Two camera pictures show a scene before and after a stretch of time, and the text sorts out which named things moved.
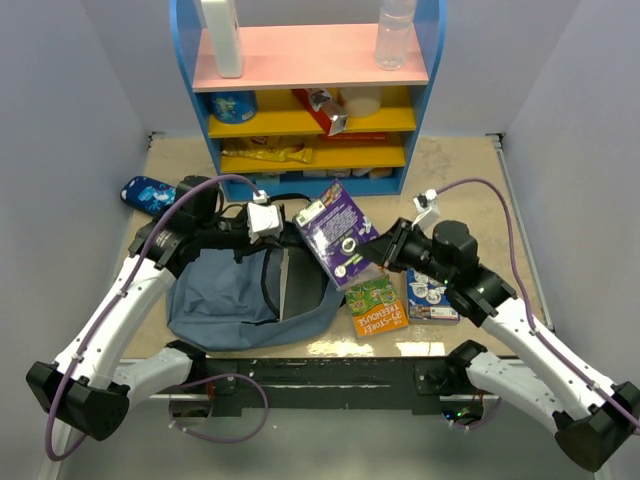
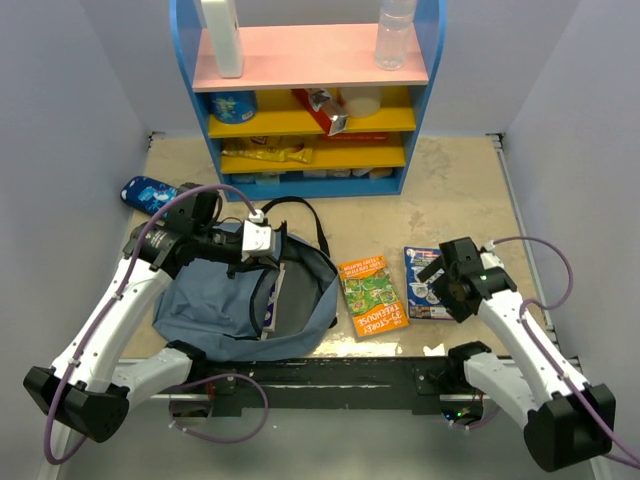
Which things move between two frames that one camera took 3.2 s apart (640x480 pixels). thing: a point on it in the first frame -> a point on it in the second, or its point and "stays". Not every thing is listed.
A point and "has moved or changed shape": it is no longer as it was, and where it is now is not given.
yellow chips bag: (269, 148) stays
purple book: (334, 224) -> (268, 319)
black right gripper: (388, 247) -> (459, 309)
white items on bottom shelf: (275, 176) stays
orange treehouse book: (375, 308) stays
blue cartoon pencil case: (148, 196) stays
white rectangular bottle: (222, 19) stays
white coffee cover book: (283, 282) -> (271, 327)
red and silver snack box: (332, 117) stays
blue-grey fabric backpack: (262, 294) has moved or changed shape
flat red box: (355, 137) stays
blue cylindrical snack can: (233, 107) stays
